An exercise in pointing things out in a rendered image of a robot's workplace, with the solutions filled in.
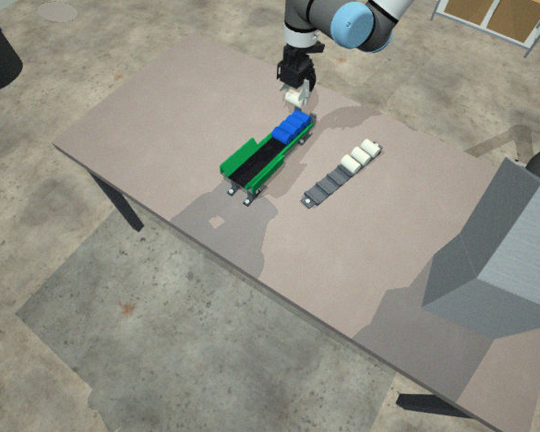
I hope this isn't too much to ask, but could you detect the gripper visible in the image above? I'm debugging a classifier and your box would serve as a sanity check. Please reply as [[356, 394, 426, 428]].
[[277, 43, 316, 106]]

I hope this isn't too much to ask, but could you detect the blue plastic bar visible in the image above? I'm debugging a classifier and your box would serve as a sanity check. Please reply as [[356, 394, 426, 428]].
[[279, 121, 299, 138], [271, 126, 293, 145], [285, 115, 305, 133], [292, 110, 311, 127]]

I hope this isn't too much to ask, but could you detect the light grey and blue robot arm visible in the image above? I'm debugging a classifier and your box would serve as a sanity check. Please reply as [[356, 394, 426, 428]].
[[283, 0, 414, 54]]

